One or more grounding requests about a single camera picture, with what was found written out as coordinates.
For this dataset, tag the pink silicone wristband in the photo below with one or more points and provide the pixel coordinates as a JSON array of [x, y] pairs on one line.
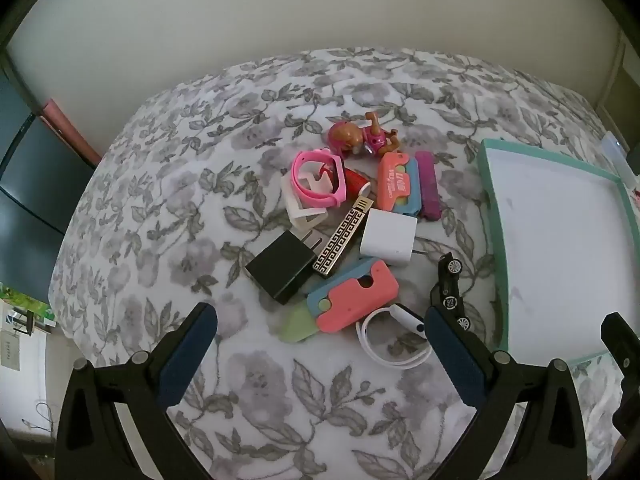
[[305, 182]]

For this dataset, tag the teal rimmed white tray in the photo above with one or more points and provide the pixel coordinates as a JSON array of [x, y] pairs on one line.
[[555, 240]]

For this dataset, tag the pink brown dog toy figure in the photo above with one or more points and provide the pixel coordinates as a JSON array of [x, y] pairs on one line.
[[362, 136]]

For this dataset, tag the black charger plug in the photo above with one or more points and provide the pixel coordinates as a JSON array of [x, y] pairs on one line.
[[282, 267]]

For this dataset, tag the white charger cube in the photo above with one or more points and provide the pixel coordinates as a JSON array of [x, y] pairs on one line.
[[387, 235]]

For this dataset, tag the clear plastic container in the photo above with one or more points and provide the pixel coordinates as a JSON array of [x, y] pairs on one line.
[[620, 157]]

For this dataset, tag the small red white tube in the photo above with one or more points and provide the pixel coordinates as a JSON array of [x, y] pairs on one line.
[[354, 182]]

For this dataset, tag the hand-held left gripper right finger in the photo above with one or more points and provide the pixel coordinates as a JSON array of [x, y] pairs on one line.
[[455, 360]]

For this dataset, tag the black gold patterned lighter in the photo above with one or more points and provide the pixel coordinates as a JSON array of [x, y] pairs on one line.
[[340, 237]]

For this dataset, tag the pile of paper boxes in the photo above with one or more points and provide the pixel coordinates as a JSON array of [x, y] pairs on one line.
[[20, 330]]

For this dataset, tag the grey floral blanket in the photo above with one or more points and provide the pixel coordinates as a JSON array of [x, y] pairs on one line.
[[200, 160]]

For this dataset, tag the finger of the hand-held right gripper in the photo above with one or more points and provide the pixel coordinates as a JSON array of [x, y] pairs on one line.
[[621, 347]]

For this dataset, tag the dark cabinet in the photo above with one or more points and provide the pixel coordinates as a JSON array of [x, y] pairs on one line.
[[30, 175]]

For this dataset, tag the white plastic holder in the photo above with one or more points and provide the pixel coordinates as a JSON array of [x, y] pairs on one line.
[[300, 212]]

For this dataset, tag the pink bed frame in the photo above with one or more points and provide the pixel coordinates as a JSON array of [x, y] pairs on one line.
[[70, 130]]

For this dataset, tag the purple plastic block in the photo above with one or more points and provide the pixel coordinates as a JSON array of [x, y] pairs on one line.
[[429, 190]]

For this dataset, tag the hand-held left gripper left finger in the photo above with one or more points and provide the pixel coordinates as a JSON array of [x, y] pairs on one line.
[[187, 355]]

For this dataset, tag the pink blue green toy knife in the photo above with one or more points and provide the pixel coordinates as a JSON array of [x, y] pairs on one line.
[[357, 292]]

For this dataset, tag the black toy car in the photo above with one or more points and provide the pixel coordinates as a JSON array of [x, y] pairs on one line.
[[450, 292]]

